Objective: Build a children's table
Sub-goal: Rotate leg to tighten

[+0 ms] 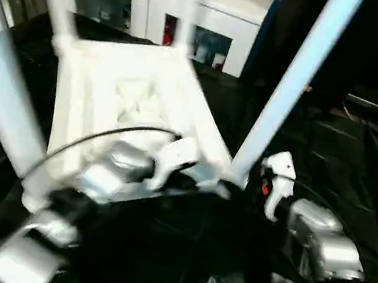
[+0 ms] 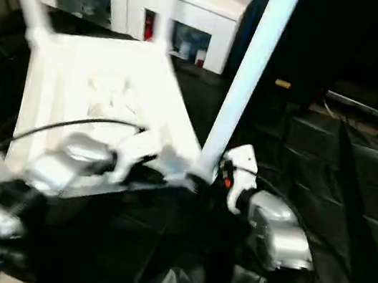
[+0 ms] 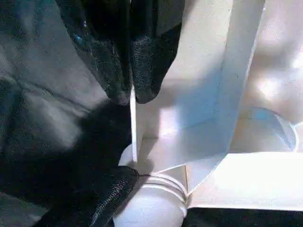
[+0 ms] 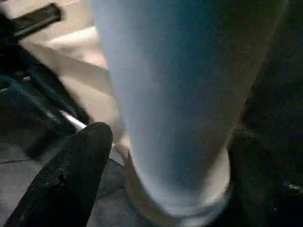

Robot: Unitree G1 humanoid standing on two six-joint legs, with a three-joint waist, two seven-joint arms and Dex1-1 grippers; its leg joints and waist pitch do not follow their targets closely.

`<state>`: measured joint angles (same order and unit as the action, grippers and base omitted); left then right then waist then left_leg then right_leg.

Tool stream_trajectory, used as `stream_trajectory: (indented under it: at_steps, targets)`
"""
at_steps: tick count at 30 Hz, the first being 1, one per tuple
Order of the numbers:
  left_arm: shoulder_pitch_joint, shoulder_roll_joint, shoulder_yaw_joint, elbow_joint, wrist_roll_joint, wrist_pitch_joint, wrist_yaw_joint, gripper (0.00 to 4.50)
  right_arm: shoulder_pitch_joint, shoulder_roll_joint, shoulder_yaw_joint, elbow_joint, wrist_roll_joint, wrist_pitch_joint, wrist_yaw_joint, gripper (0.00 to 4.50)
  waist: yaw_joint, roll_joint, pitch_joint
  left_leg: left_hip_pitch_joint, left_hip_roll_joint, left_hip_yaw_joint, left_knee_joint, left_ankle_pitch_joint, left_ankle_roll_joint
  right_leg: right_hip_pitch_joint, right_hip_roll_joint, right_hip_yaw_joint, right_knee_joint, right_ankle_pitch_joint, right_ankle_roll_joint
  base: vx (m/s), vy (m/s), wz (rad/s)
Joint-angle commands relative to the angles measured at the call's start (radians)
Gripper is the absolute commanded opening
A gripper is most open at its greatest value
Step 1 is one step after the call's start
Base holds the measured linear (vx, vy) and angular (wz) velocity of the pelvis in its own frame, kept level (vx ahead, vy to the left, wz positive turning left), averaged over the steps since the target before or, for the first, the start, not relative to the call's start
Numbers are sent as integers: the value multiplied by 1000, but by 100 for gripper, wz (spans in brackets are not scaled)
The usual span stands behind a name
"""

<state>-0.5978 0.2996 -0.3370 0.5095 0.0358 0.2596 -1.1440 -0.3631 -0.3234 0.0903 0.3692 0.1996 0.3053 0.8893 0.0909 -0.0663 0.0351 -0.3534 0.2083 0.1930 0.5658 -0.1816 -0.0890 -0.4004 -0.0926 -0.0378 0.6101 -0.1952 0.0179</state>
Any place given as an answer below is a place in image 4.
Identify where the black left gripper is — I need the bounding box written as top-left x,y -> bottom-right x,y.
0,3 -> 62,62

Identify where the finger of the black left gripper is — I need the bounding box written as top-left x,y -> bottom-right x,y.
0,75 -> 80,158
22,58 -> 93,127

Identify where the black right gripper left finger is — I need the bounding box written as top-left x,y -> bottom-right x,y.
4,122 -> 114,227

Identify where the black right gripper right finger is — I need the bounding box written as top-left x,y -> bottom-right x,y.
226,129 -> 303,227

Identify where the white plastic table leg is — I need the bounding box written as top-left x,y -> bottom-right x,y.
90,0 -> 291,218

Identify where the black table mat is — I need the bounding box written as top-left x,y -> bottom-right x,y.
0,0 -> 303,227

